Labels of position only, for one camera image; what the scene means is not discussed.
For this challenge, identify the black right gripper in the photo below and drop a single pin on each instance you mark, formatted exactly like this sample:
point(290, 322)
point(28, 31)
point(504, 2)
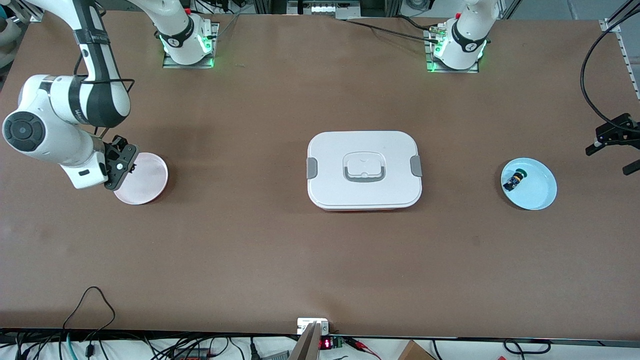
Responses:
point(117, 145)

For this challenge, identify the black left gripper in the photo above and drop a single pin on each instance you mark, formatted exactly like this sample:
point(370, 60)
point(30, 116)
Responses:
point(616, 127)

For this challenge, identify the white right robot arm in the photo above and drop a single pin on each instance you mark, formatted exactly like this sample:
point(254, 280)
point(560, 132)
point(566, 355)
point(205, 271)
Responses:
point(50, 135)

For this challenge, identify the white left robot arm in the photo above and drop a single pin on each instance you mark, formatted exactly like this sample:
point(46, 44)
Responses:
point(465, 40)

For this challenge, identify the pink round plate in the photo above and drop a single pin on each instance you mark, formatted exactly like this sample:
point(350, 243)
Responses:
point(147, 180)

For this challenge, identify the light blue round plate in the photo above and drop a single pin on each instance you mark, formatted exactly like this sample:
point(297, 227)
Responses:
point(537, 190)

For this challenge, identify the white lidded lunch box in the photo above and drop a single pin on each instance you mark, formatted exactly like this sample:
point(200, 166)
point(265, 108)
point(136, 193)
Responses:
point(364, 190)

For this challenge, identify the red digit display module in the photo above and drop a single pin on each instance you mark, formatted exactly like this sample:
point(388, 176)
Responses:
point(326, 344)

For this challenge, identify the brown cardboard box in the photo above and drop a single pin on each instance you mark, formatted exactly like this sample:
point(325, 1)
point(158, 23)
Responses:
point(415, 352)

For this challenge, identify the red alligator clip leads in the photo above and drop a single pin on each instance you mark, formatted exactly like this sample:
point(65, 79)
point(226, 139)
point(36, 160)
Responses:
point(362, 346)

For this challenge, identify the perforated aluminium frame rail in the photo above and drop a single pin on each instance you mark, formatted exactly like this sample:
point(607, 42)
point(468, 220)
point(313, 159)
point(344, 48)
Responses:
point(629, 60)

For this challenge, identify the green push-button switch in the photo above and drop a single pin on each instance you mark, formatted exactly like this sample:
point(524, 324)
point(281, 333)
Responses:
point(514, 180)

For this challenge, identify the short aluminium frame rail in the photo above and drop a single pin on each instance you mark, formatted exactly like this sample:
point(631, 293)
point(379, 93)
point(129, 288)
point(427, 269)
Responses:
point(30, 15)

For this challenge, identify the white mount bracket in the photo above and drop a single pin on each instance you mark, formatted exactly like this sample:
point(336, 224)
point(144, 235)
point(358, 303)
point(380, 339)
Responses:
point(305, 324)

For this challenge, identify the aluminium camera mount profile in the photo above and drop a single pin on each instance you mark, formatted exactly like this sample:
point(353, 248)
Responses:
point(306, 345)

